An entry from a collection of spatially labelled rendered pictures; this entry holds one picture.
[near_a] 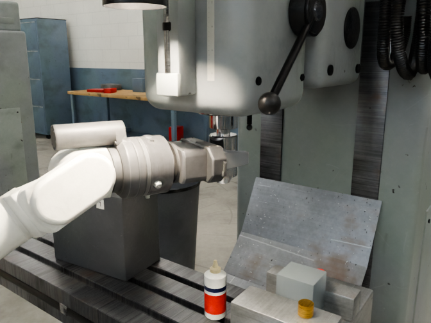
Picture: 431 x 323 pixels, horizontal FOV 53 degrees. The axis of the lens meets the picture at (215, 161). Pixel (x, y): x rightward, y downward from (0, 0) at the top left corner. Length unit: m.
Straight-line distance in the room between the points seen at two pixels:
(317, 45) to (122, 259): 0.57
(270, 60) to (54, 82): 7.44
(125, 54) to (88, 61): 0.94
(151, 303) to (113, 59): 6.68
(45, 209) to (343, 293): 0.45
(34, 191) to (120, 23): 6.75
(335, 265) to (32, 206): 0.67
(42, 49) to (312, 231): 7.13
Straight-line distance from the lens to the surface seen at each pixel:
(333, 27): 0.76
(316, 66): 0.73
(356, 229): 1.01
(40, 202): 0.56
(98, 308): 0.89
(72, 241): 1.04
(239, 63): 0.57
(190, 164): 0.63
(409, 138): 0.97
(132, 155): 0.60
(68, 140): 0.60
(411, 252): 1.04
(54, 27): 8.03
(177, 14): 0.58
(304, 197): 1.06
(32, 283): 1.07
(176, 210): 2.61
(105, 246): 0.97
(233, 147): 0.69
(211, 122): 0.69
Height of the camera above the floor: 1.39
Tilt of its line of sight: 14 degrees down
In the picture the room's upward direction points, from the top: straight up
